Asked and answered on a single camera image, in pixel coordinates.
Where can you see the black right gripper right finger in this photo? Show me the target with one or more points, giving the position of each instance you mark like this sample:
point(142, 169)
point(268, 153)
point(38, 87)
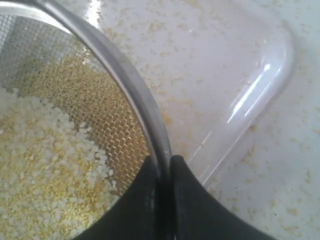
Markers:
point(199, 216)

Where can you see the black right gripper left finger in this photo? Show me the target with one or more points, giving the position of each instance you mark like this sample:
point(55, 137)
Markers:
point(144, 212)

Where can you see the yellow and white grain mix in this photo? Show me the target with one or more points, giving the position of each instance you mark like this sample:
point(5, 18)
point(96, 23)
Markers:
point(69, 148)

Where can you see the round steel mesh sieve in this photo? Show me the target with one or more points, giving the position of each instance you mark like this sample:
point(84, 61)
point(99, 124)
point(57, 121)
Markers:
point(45, 31)

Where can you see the white square plastic tray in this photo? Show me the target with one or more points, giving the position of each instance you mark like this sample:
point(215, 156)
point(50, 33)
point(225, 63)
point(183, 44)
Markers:
point(212, 65)

